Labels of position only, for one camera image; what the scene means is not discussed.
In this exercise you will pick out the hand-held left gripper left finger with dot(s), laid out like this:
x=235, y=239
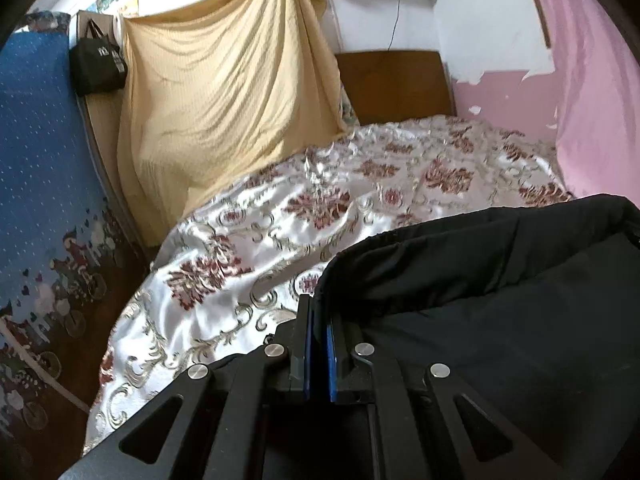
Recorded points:
x=307, y=360

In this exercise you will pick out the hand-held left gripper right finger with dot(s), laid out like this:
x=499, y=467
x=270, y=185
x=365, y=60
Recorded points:
x=334, y=365

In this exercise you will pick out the black jacket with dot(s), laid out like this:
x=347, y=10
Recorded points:
x=500, y=310

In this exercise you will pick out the floral satin bedspread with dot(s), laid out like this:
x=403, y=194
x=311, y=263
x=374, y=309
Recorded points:
x=250, y=240

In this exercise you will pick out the yellow hanging cloth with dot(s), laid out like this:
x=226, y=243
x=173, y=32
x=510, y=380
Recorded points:
x=215, y=90

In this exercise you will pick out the wooden headboard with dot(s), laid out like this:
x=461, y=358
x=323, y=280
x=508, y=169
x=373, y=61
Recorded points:
x=395, y=85

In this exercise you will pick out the brown wooden cabinet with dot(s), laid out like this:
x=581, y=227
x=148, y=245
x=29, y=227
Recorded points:
x=107, y=135

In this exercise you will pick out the blue printed wardrobe cover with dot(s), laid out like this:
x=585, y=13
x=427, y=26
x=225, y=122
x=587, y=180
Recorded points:
x=40, y=185

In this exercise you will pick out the black tote bag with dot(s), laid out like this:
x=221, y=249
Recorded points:
x=97, y=67

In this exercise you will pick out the pink curtain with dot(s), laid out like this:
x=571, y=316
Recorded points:
x=590, y=85

